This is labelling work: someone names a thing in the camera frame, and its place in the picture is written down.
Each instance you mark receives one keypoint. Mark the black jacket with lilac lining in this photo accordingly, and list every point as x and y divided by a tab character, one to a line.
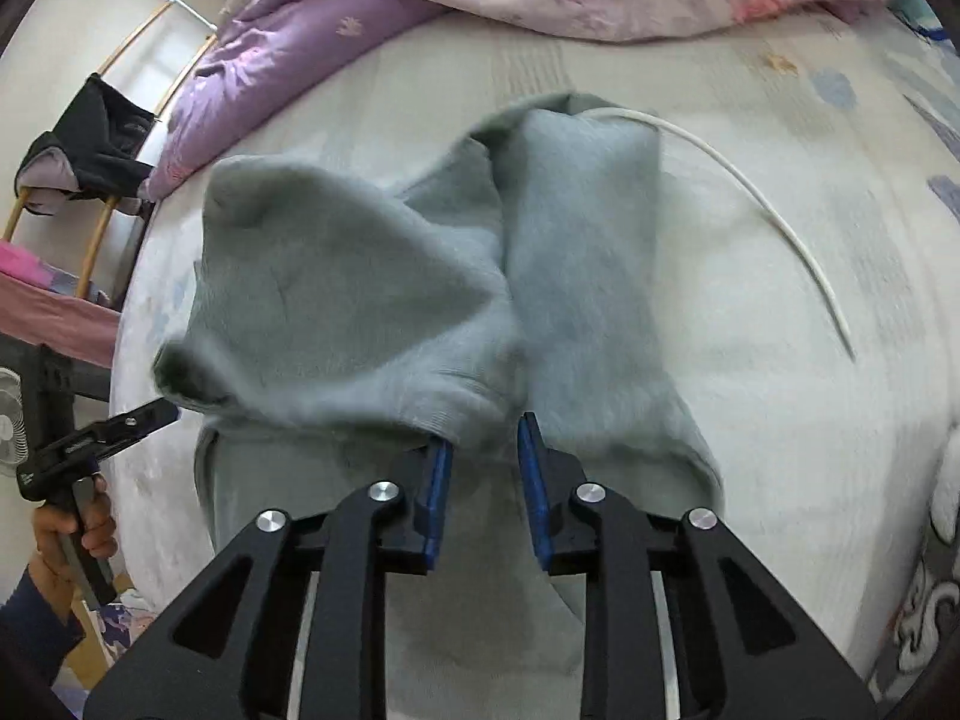
105	135

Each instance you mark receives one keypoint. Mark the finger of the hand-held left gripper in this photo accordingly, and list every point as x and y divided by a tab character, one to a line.
139	421

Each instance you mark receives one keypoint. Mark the person's left hand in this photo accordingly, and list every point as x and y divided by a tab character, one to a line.
49	547

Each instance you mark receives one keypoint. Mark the pink and grey towel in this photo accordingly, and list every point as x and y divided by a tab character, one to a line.
52	315

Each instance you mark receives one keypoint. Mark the bed with pale floral sheet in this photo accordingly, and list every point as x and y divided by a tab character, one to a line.
750	427

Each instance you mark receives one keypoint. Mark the white standing fan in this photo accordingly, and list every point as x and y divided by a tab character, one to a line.
9	420

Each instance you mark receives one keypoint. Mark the pale teal pillow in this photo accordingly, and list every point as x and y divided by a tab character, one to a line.
919	7

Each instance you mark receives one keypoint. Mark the wooden bar clothes rack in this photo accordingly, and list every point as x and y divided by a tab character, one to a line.
95	247

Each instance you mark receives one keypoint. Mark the grey printed blanket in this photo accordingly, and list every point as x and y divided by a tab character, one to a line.
926	600

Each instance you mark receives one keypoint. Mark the purple printed cloth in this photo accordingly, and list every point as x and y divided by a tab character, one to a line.
124	626

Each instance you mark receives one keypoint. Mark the grey-green garment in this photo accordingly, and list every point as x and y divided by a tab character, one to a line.
337	300

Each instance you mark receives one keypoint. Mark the person's left forearm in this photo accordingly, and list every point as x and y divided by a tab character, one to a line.
30	630

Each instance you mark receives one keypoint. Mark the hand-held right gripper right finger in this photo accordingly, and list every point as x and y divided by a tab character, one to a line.
534	499

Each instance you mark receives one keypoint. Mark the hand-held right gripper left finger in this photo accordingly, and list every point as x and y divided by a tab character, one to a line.
437	499

